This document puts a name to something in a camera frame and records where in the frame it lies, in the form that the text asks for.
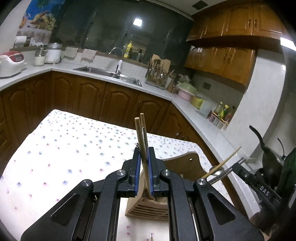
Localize steel kitchen sink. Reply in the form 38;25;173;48
74;66;142;87

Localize person's right hand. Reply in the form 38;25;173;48
249;212;278;237

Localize black wok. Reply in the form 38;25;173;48
249;125;285;185

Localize wooden utensil holder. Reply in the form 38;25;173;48
125;152;206;221

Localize seasoning bottles rack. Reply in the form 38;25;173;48
209;101;236;130

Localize translucent plastic container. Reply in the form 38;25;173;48
199;100;215;118

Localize yellow container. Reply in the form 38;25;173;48
190;96;205;109

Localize pink green lidded bowl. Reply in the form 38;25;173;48
178;82;197;101

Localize lower wooden cabinets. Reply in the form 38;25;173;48
0;70;248;216

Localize wooden cabinets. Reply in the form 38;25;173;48
0;70;248;216
185;1;290;92

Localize dish drying rack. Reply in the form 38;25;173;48
145;54;172;89

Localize chrome faucet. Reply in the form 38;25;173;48
108;47;125;74

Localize hanging dish cloth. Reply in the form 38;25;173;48
64;47;79;58
81;49;97;63

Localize white metal pot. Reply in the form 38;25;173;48
45;43;62;64

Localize glass jar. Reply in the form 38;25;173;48
33;47;47;66

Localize yellow detergent bottle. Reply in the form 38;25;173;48
123;41;133;59

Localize upper wooden cabinets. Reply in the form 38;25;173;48
185;1;290;92

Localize white red rice cooker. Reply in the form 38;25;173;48
0;51;25;78

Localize paper towel roll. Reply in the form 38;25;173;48
14;36;27;48

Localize fruit poster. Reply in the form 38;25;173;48
16;0;65;37

